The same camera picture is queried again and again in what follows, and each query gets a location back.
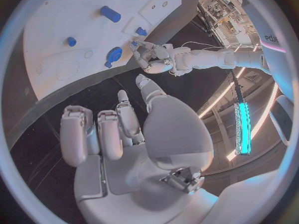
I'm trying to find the workshop equipment rack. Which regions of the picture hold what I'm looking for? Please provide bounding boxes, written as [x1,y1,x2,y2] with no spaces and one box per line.
[197,0,260,48]

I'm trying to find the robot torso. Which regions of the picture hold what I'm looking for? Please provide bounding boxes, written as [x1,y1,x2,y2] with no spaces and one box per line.
[230,0,296,146]

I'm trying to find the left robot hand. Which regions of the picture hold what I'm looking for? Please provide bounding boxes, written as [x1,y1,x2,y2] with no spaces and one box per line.
[130,39,175,74]

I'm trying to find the long blue cylinder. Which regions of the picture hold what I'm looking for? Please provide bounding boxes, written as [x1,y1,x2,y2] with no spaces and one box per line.
[100,5,122,23]

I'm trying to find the glowing light bar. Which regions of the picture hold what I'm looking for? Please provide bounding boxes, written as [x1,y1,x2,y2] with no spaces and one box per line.
[233,102,252,156]

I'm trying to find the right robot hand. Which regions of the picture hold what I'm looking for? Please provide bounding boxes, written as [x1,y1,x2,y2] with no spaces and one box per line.
[60,74,219,224]

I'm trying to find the blue plug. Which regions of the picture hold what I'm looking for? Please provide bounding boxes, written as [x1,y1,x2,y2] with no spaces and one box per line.
[135,27,149,37]

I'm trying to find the white cable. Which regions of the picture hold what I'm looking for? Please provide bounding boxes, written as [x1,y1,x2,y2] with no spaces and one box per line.
[180,41,229,51]

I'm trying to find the blue gear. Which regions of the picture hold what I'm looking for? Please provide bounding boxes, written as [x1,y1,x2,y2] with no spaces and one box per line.
[106,46,123,63]

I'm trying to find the white task board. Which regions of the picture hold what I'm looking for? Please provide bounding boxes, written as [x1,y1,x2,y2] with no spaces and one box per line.
[22,0,183,101]

